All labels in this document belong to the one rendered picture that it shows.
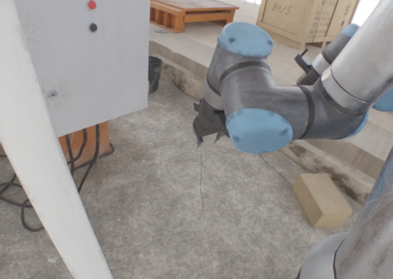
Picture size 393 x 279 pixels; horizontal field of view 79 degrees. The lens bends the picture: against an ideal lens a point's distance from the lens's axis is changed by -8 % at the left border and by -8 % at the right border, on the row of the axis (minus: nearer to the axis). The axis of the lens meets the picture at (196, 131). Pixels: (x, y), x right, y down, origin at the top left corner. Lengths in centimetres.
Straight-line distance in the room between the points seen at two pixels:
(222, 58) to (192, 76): 201
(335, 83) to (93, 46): 64
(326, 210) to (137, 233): 101
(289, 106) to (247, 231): 113
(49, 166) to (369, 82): 46
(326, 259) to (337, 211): 138
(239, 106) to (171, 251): 105
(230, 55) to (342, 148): 149
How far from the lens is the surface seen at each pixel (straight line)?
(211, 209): 150
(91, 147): 170
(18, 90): 38
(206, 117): 58
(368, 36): 37
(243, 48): 41
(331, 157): 189
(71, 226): 51
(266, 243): 146
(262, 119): 35
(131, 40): 87
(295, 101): 40
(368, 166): 185
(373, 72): 38
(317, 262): 22
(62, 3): 76
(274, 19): 376
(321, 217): 156
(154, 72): 240
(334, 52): 82
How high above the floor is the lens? 117
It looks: 35 degrees down
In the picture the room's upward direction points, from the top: 9 degrees clockwise
